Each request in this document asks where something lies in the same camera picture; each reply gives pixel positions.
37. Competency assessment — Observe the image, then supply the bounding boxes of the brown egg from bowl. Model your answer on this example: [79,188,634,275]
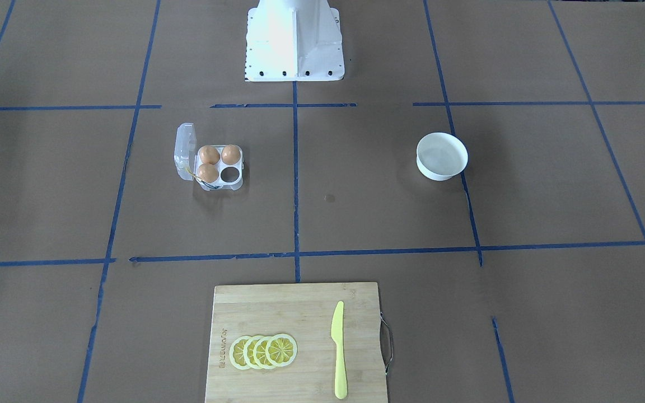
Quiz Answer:
[221,144,242,166]

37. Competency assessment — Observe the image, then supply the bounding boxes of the clear plastic egg box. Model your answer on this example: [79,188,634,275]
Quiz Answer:
[172,123,244,191]

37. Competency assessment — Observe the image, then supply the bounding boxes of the brown egg front tray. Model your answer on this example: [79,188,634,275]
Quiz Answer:
[195,163,219,184]

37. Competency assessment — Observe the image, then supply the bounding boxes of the brown egg tray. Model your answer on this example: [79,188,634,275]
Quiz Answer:
[195,163,219,184]
[197,145,221,165]

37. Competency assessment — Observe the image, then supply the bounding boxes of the brown egg rear tray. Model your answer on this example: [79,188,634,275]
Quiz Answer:
[197,145,221,165]

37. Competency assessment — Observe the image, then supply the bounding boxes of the white round bowl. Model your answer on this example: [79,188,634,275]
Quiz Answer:
[415,132,469,181]

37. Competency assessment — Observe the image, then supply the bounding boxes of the yellow plastic knife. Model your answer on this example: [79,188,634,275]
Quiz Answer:
[330,301,348,400]

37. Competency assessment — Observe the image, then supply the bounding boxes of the bamboo cutting board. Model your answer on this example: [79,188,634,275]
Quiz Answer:
[204,282,389,402]

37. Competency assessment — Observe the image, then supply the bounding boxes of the lemon slice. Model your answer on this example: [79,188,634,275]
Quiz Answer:
[228,336,252,371]
[243,335,263,369]
[253,336,275,369]
[265,332,298,368]

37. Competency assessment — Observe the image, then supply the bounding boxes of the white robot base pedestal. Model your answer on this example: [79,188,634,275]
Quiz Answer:
[244,1,345,82]

